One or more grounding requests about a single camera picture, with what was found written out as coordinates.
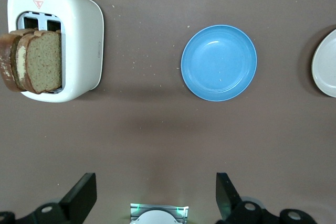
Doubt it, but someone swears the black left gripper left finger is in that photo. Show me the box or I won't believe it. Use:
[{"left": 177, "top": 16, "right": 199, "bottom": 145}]
[{"left": 0, "top": 173, "right": 97, "bottom": 224}]

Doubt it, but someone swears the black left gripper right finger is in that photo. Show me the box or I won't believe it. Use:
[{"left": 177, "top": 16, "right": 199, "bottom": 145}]
[{"left": 215, "top": 173, "right": 316, "bottom": 224}]

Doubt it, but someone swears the brown bread slice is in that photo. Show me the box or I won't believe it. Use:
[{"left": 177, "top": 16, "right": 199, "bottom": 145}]
[
  {"left": 0, "top": 28, "right": 36, "bottom": 93},
  {"left": 15, "top": 30, "right": 63, "bottom": 95}
]

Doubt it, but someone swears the blue plate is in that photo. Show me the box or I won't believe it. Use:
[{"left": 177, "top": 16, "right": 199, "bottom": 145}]
[{"left": 180, "top": 24, "right": 258, "bottom": 102}]

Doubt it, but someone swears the beige plate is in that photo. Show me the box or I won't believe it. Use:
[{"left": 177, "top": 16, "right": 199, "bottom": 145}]
[{"left": 311, "top": 28, "right": 336, "bottom": 98}]

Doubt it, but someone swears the white two-slot toaster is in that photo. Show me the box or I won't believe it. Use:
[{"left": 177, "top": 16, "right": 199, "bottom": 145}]
[{"left": 7, "top": 0, "right": 105, "bottom": 103}]

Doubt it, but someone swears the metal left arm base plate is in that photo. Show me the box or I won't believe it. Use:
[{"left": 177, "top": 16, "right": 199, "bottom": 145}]
[{"left": 130, "top": 203, "right": 190, "bottom": 224}]

